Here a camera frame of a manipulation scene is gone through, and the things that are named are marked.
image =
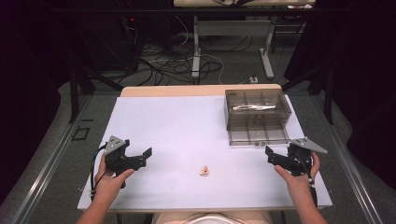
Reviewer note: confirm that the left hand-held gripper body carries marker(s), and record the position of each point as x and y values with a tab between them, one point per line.
116	160

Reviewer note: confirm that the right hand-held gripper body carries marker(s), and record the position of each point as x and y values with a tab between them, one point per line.
300	158

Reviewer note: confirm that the person's right hand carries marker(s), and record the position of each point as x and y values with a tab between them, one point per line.
299	183

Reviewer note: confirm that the person's left hand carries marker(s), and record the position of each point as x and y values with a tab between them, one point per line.
109	185

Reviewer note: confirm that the transparent grey drawer box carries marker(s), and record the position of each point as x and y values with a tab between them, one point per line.
257	118

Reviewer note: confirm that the white table mat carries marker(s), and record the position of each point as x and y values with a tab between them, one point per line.
186	130

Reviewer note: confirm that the small golden trinket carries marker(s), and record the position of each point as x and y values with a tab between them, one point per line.
204	170

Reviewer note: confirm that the white power strip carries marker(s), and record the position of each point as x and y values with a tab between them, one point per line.
253	80

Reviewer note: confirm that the black metal stand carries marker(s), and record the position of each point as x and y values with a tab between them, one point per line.
323	87
76	90

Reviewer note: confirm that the person's light clothing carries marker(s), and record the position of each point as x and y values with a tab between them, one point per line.
214	218

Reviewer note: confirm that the dark curtain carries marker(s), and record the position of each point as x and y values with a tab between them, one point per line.
364	87
28	93

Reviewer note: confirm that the dark equipment rack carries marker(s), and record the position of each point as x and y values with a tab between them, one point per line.
130	40

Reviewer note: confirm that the white-legged desk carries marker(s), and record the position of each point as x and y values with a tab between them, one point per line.
232	28

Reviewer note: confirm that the grey metal floor rail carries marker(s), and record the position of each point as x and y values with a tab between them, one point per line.
46	168
342	161

